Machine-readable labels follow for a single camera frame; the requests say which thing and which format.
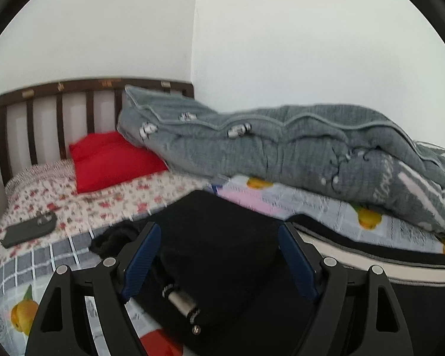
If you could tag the red pillow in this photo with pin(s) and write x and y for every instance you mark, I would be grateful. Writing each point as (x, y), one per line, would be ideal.
(111, 161)

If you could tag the dark phone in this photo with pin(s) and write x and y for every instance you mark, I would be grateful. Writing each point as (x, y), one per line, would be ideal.
(28, 230)

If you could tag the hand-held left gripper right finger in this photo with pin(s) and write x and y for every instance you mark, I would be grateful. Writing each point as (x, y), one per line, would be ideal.
(296, 259)

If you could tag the fruit print cloth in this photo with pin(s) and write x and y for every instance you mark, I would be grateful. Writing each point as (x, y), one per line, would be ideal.
(319, 204)

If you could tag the grey quilt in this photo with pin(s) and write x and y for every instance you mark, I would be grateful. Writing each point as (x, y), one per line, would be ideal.
(282, 144)

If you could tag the dark wooden headboard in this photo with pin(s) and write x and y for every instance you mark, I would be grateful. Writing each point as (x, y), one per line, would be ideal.
(59, 111)

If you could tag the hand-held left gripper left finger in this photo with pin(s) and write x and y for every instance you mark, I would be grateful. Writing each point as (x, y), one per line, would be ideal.
(142, 259)

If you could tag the floral bed sheet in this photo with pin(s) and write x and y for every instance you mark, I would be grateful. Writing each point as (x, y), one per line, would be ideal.
(133, 196)

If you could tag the black pants with white waistband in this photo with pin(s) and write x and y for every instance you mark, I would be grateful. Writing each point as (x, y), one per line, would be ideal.
(222, 226)

